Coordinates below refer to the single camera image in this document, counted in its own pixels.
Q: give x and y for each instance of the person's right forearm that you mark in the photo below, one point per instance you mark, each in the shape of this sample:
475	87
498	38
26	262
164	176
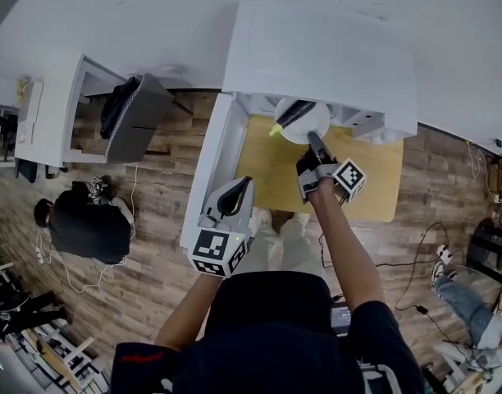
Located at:
345	244

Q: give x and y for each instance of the black stool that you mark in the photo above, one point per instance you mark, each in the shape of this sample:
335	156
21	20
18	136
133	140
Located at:
491	248

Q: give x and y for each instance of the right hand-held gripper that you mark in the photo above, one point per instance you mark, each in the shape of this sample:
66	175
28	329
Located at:
349	177

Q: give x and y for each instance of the white shelf rack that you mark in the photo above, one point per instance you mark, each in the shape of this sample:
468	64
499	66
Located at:
58	359

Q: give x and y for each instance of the dark purple eggplant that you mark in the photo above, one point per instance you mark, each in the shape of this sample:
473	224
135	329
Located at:
294	111

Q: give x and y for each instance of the grey chair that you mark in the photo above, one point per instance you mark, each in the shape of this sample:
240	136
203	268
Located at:
144	117

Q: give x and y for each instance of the white power strip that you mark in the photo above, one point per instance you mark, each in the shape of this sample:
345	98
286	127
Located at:
444	253
39	255

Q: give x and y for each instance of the small screen device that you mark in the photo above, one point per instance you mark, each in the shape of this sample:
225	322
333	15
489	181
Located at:
340	318

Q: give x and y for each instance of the person's black shirt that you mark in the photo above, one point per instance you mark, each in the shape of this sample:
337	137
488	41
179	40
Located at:
271	335

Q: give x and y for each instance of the black power adapter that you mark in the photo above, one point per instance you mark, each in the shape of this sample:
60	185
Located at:
421	310

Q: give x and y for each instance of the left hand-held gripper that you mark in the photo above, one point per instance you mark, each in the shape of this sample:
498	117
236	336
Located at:
218	248

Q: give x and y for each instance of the black jacket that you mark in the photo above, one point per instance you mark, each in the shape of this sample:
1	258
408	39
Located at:
117	105

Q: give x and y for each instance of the person's white shoe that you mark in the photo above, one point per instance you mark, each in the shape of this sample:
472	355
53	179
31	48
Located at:
302	217
260	218

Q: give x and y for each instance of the person's left forearm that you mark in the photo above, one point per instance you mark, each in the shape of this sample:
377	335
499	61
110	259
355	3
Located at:
185	314

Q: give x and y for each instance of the white round plate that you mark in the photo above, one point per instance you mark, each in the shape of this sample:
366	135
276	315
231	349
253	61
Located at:
312	119

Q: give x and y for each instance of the person's light trousers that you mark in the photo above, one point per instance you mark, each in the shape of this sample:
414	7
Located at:
292	244

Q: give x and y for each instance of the white desk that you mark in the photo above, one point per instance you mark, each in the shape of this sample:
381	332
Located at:
50	109

